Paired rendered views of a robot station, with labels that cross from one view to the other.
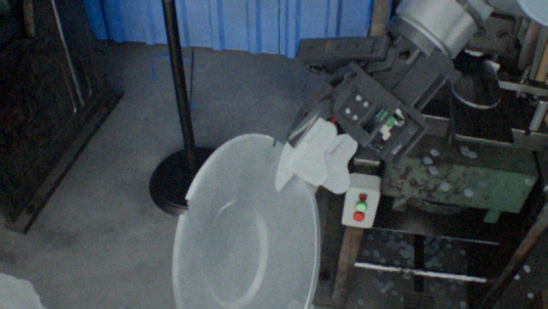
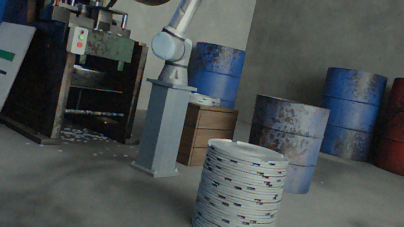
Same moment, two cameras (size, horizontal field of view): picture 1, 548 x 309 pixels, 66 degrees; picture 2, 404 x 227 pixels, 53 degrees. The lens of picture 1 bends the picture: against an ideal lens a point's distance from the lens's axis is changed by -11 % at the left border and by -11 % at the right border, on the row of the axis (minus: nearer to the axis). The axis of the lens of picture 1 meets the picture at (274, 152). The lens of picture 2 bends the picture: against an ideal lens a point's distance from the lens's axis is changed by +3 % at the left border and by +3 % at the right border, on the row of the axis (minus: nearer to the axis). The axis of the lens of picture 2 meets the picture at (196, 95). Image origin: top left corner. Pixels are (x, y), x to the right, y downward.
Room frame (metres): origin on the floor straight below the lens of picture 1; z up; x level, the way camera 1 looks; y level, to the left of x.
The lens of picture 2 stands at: (-0.89, 1.29, 0.52)
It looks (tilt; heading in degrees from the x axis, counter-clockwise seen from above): 3 degrees down; 299
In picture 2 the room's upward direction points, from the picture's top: 12 degrees clockwise
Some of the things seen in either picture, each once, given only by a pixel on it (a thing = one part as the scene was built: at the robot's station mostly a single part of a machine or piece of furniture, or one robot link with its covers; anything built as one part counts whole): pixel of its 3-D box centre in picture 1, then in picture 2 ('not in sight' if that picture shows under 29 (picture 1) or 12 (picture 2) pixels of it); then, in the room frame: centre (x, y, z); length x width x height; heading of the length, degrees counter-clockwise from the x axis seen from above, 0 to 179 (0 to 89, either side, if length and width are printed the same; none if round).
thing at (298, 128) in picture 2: not in sight; (283, 141); (-0.24, -0.99, 0.24); 0.42 x 0.42 x 0.48
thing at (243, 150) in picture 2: not in sight; (247, 150); (-0.39, -0.05, 0.29); 0.29 x 0.29 x 0.01
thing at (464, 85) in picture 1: (471, 124); (104, 19); (0.81, -0.47, 0.72); 0.25 x 0.14 x 0.14; 168
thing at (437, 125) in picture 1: (460, 96); (86, 24); (0.98, -0.50, 0.68); 0.45 x 0.30 x 0.06; 78
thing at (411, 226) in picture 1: (431, 184); (74, 82); (0.99, -0.51, 0.31); 0.43 x 0.42 x 0.01; 78
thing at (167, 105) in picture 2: not in sight; (163, 127); (0.20, -0.38, 0.23); 0.19 x 0.19 x 0.45; 82
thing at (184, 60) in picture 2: not in sight; (178, 50); (0.20, -0.37, 0.62); 0.13 x 0.12 x 0.14; 99
